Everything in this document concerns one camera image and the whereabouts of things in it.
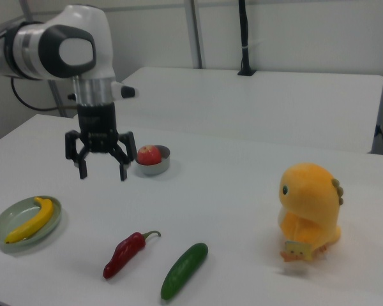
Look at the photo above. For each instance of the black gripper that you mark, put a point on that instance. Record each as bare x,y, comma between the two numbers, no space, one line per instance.
97,127

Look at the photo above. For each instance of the green cucumber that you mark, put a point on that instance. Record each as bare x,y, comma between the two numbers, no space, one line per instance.
185,271

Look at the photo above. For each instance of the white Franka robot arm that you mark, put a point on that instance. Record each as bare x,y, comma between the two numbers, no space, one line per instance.
83,32

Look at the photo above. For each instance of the small grey metal bowl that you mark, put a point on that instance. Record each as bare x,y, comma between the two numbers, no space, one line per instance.
156,170

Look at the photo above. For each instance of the red apple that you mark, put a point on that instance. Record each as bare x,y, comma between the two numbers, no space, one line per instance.
149,155

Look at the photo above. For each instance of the yellow banana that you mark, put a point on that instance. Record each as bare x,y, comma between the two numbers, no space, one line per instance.
35,221

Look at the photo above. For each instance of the red chili pepper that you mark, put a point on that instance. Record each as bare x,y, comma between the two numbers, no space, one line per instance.
124,255

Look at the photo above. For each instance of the pale green plate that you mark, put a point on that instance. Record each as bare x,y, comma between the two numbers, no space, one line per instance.
9,220

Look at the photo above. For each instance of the white side table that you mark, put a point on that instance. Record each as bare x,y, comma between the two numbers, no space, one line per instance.
242,102

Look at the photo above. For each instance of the yellow plush toy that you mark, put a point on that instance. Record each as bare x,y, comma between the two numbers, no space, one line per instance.
306,204

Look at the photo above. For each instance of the plush toy paper tag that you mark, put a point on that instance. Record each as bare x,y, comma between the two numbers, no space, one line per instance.
298,252

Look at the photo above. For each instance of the black camera stand pole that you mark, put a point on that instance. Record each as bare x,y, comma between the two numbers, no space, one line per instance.
244,32

